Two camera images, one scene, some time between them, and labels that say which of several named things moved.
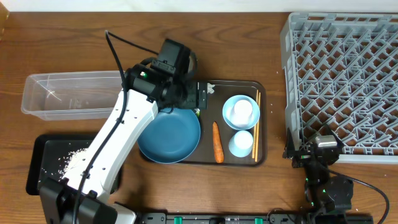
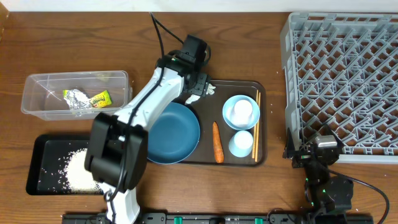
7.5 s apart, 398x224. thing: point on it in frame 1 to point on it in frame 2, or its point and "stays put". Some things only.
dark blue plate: [172, 136] stays put
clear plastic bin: [71, 95] stays put
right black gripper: [302, 156] stays put
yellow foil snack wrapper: [198, 111] to [76, 99]
